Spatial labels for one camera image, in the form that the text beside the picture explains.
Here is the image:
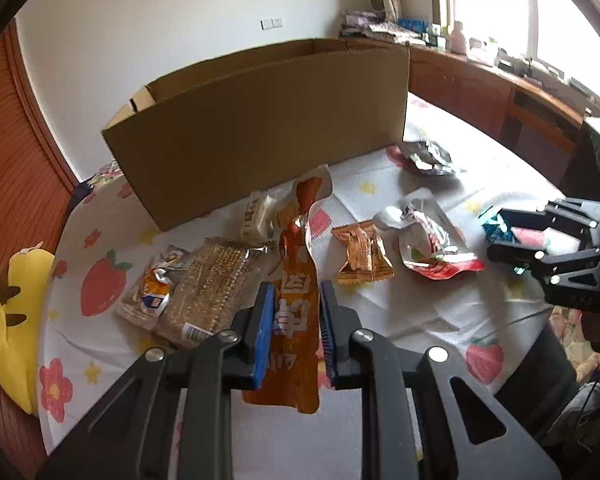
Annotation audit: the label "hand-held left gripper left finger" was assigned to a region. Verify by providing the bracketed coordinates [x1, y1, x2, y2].
[35, 282, 276, 480]

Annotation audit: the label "floral cloth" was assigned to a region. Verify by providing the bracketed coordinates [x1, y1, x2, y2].
[550, 307, 600, 386]

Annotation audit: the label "orange snack pouch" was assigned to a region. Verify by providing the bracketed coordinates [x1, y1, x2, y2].
[242, 165, 333, 415]

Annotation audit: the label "window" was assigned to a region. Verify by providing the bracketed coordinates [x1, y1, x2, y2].
[430, 0, 600, 106]

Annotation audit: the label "wooden cabinet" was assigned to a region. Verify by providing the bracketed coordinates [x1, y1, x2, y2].
[337, 35, 588, 181]

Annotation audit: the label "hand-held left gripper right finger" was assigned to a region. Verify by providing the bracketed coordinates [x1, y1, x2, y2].
[319, 282, 563, 480]

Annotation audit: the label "clear sesame cracker packet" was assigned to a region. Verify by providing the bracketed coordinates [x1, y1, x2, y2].
[152, 237, 276, 348]

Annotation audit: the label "small white candy packet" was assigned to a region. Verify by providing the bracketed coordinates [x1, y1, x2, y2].
[241, 191, 281, 242]

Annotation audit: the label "copper foil wafer packet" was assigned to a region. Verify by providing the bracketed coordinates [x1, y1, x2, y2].
[331, 220, 396, 286]

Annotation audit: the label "brown cardboard box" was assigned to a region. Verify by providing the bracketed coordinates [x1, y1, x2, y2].
[101, 37, 411, 232]

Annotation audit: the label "wooden slatted wardrobe door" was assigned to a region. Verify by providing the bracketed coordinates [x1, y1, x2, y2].
[0, 20, 81, 461]

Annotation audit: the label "strawberry print bed sheet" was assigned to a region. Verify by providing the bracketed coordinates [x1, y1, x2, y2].
[37, 95, 581, 480]

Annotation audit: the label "assorted small containers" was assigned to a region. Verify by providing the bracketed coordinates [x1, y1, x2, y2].
[467, 35, 596, 96]

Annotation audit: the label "pile of packets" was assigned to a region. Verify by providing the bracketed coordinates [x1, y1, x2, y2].
[339, 9, 431, 46]

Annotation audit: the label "yellow banana plush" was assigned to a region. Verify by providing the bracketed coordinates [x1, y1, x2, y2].
[0, 241, 56, 416]

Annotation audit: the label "red and white pouch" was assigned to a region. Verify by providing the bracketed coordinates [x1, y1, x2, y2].
[372, 187, 486, 281]

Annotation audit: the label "teal snack packet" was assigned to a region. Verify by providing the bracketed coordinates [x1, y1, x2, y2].
[481, 206, 526, 276]

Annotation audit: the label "bread packet with orange label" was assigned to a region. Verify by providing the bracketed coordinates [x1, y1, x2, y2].
[114, 245, 191, 331]

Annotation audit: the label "dark cloth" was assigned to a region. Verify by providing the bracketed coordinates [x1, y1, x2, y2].
[495, 320, 600, 461]

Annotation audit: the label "silver foil packet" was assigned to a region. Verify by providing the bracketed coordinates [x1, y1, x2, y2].
[396, 139, 467, 177]

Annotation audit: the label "pink bottle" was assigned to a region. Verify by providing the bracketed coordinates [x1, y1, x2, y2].
[450, 21, 468, 56]

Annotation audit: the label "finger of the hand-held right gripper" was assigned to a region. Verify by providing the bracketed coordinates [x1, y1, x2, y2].
[497, 199, 600, 233]
[486, 242, 600, 286]

